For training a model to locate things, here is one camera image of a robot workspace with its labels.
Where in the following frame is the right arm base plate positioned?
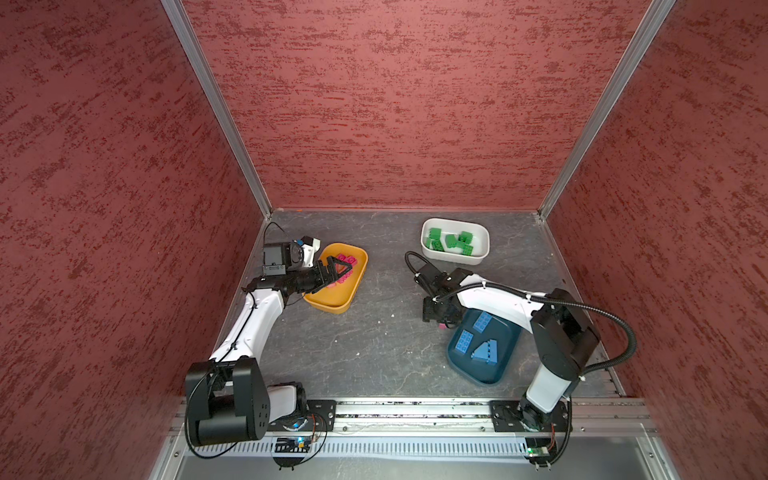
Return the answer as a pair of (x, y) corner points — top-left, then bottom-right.
(489, 400), (570, 433)

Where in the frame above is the aluminium front rail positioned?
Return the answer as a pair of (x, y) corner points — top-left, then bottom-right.
(170, 395), (658, 436)

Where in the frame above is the controller board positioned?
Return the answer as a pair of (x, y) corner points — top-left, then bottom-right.
(272, 437), (313, 469)
(524, 437), (557, 468)

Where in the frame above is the light blue square brick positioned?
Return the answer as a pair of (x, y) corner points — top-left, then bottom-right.
(471, 342), (489, 362)

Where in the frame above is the yellow plastic bin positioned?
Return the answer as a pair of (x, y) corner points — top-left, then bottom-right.
(304, 243), (369, 314)

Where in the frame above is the green long brick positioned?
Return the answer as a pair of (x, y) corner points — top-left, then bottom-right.
(427, 239), (445, 252)

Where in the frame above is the right controller board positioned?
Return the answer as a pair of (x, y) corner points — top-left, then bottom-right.
(524, 437), (557, 468)

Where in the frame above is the left controller board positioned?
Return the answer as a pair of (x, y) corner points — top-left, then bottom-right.
(272, 437), (313, 469)

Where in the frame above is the left corner aluminium post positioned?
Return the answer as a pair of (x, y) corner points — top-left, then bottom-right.
(161, 0), (273, 219)

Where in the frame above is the right corner aluminium post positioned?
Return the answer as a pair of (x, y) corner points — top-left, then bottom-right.
(538, 0), (676, 223)

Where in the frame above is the corner aluminium post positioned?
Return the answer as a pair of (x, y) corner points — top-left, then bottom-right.
(538, 0), (676, 223)
(161, 0), (273, 219)

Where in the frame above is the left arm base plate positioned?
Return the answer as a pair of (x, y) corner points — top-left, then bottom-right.
(268, 399), (338, 433)

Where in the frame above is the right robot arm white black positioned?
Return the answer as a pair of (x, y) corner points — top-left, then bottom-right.
(414, 269), (600, 431)

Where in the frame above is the white plastic bin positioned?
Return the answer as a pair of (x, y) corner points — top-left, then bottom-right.
(421, 218), (490, 266)

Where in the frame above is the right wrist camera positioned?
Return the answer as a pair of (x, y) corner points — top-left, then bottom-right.
(414, 265), (448, 298)

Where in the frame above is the blue long brick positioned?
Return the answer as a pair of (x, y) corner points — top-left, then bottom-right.
(486, 339), (498, 365)
(454, 330), (474, 355)
(472, 311), (493, 333)

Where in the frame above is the blue long brick bottom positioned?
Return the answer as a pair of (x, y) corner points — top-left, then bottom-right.
(486, 339), (498, 365)

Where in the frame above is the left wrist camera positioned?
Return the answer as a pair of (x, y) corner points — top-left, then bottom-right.
(290, 236), (321, 269)

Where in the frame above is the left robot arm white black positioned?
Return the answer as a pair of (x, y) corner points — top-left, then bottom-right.
(184, 236), (358, 452)

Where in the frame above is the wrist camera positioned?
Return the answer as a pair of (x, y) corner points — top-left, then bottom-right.
(414, 265), (448, 298)
(290, 236), (321, 269)

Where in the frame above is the right arm black hose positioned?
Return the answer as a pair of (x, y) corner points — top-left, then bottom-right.
(404, 250), (638, 466)

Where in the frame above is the teal plastic bin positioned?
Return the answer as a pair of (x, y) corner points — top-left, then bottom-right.
(446, 309), (525, 386)

